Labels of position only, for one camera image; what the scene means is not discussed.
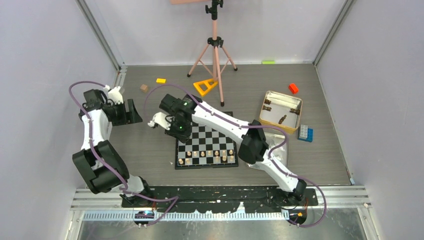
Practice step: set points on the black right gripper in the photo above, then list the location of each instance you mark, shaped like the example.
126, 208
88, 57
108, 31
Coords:
183, 137

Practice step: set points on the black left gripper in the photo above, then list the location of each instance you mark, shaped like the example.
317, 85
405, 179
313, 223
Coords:
129, 117

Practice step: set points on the black white chess board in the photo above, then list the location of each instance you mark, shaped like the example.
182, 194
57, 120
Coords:
206, 148

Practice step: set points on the silver metal tray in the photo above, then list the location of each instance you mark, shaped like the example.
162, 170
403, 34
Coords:
280, 153

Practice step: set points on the yellow tin box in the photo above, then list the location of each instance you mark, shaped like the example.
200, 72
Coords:
275, 105

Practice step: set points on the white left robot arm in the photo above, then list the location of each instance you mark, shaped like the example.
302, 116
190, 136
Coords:
98, 163

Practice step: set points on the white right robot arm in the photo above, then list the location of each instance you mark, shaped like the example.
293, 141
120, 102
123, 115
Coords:
178, 115

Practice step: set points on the small brown wooden cube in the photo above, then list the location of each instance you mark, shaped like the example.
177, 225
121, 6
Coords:
144, 88

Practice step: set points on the small yellow block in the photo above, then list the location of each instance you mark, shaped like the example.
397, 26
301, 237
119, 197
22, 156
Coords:
161, 80

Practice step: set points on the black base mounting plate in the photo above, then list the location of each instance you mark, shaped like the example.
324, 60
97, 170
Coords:
221, 199

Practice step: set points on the dark piece in tin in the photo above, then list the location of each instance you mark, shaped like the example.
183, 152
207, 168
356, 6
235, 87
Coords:
282, 119

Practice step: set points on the green tape piece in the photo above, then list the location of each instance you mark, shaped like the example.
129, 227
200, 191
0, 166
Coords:
268, 62

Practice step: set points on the red block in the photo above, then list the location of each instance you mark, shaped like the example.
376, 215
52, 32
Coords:
293, 88

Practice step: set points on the blue lego brick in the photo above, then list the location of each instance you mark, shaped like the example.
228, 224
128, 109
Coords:
305, 133

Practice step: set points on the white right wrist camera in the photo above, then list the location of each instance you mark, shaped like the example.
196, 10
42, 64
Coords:
159, 119

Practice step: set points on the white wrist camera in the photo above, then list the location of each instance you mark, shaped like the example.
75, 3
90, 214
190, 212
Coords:
159, 119
114, 93

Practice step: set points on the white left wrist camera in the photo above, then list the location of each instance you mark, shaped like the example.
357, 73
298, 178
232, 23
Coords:
114, 93

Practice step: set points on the yellow triangular frame block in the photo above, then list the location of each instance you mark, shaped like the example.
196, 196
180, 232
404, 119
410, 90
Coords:
203, 87

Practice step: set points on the pink camera tripod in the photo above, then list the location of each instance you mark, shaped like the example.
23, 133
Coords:
216, 43

